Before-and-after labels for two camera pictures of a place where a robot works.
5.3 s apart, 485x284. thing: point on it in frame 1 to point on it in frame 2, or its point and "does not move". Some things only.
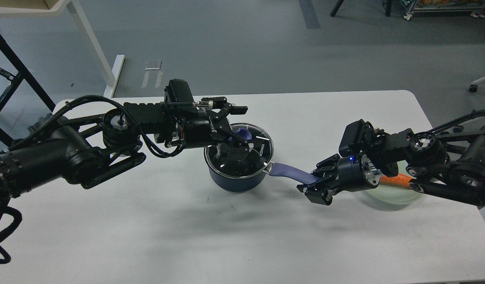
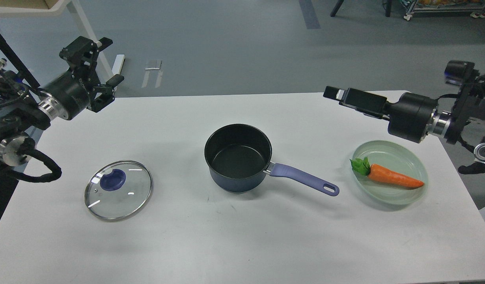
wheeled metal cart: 484,7 does not move
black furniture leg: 336,8 does not move
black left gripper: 203,127 to 78,90
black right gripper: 353,173 to 408,117
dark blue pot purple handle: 289,171 does not move
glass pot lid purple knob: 243,132 to 109,181
